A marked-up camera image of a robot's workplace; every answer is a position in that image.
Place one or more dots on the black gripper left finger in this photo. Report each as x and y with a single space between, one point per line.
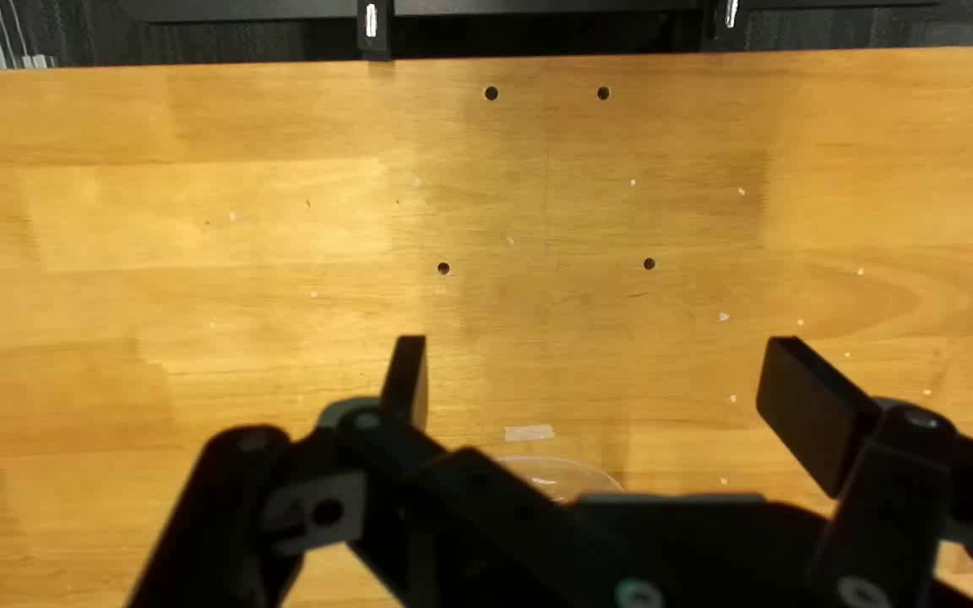
408 390

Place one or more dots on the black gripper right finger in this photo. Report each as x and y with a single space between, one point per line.
813 409

